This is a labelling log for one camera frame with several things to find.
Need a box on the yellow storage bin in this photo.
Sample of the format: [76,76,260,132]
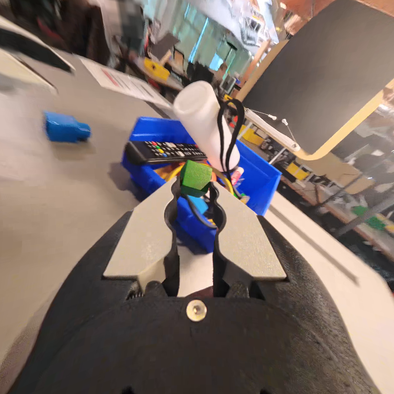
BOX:
[144,58,170,81]
[286,161,310,180]

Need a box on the large blue plastic bin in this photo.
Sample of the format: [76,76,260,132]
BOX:
[121,116,282,254]

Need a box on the black cable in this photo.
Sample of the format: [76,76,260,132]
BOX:
[185,197,217,228]

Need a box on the white plastic bottle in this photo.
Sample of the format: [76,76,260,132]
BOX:
[173,81,241,173]

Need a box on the long wooden table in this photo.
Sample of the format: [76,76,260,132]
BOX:
[277,175,394,262]

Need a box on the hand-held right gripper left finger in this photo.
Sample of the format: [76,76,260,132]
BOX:
[103,177,180,296]

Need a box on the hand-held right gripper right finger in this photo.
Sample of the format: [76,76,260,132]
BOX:
[210,182,287,297]

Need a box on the white printed paper sheet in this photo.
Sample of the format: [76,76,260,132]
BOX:
[81,58,171,108]

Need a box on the green foam cube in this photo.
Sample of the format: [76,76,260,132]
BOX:
[180,160,213,197]

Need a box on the blue plastic block with knob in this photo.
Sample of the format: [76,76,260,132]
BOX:
[43,111,92,143]

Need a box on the black remote control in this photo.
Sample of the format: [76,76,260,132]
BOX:
[125,141,207,165]

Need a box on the dark panel with wooden edge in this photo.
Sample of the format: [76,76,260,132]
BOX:
[243,0,394,160]

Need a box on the yellow network cable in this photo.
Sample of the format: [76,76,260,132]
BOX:
[168,166,244,200]

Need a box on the green and yellow box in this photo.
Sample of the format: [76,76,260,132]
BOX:
[352,206,387,230]

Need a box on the white metal stand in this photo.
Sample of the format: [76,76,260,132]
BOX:
[243,108,300,151]

